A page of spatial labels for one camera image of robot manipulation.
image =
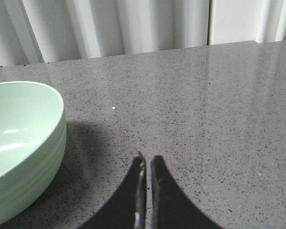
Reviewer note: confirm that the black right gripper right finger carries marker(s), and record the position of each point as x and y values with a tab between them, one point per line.
172	209

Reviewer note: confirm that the green ribbed bowl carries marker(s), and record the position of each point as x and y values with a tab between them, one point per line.
32	143

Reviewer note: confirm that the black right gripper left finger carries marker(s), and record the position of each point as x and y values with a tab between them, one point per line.
126	208

